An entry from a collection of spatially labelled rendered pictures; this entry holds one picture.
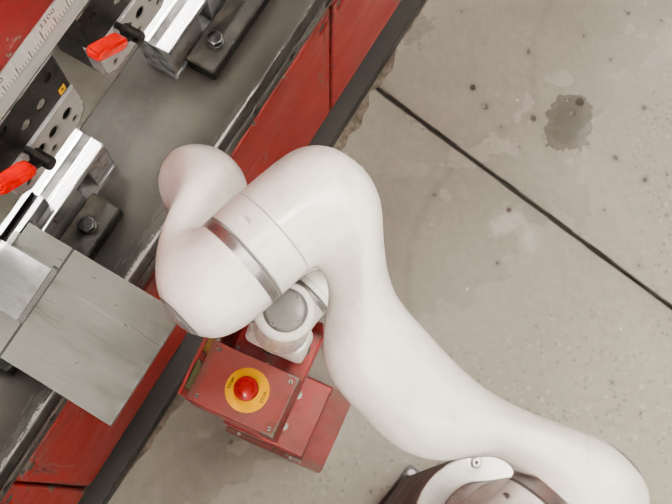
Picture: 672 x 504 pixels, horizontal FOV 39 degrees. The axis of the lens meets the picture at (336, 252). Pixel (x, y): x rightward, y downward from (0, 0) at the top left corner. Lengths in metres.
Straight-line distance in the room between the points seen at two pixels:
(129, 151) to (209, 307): 0.74
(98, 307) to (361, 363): 0.59
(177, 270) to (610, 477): 0.44
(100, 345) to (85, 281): 0.10
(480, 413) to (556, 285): 1.57
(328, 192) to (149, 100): 0.76
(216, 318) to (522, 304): 1.61
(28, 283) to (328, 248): 0.63
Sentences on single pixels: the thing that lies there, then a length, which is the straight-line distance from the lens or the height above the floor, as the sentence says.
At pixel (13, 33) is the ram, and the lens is 1.12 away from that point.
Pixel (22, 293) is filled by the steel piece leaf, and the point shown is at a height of 1.00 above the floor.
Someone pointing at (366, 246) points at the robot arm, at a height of 1.47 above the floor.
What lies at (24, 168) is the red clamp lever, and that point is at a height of 1.23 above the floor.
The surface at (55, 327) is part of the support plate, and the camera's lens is 1.39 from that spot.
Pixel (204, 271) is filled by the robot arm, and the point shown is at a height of 1.48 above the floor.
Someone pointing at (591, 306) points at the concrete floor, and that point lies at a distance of 2.45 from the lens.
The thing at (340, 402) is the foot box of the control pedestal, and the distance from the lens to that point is 2.31.
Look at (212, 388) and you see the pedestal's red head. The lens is 1.55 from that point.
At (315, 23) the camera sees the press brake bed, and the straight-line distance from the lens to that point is 1.73.
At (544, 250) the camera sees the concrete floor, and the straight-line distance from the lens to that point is 2.45.
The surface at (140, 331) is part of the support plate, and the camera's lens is 1.36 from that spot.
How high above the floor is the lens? 2.31
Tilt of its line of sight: 75 degrees down
